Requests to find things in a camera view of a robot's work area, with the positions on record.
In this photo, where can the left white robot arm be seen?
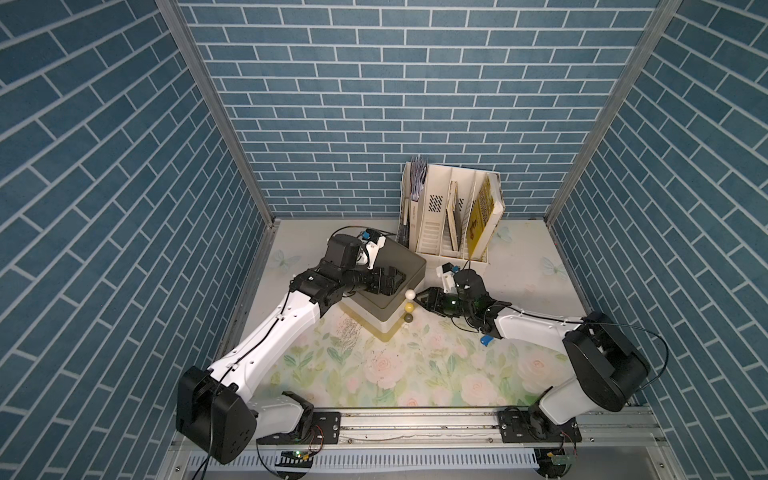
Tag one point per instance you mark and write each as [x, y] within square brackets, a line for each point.
[215, 409]

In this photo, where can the right metal corner post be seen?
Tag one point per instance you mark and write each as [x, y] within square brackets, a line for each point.
[657, 24]

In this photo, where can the left metal corner post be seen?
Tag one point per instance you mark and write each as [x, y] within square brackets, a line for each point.
[181, 33]

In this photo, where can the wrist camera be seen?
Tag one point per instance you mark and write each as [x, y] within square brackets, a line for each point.
[373, 241]
[446, 273]

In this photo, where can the blue plastic clip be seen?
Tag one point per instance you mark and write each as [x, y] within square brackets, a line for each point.
[486, 340]

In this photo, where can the floral table mat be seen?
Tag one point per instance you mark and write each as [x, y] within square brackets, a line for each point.
[428, 362]

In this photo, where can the blue spine book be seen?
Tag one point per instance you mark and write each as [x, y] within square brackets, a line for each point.
[413, 182]

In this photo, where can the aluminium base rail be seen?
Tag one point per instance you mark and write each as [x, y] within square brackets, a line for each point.
[474, 427]

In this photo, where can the olive and cream drawer cabinet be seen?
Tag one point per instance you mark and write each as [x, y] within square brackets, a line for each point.
[382, 312]

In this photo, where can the yellow cover book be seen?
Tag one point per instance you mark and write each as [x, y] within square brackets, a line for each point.
[487, 209]

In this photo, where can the white file organizer rack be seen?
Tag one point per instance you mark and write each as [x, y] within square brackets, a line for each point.
[433, 241]

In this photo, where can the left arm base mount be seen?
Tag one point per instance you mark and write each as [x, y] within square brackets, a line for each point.
[289, 419]

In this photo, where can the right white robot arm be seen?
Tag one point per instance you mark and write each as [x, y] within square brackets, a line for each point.
[608, 369]

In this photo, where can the metal corner post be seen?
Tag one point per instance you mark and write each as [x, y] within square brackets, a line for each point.
[657, 24]
[181, 33]

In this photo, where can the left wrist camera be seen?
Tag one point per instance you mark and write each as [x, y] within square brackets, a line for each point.
[373, 241]

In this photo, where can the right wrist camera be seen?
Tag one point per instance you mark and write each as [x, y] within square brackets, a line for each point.
[446, 273]

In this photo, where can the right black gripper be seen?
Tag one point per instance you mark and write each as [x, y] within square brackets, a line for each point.
[433, 299]

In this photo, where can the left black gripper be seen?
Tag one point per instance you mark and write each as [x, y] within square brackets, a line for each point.
[387, 288]

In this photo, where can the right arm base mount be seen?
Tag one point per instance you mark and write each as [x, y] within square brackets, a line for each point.
[530, 425]

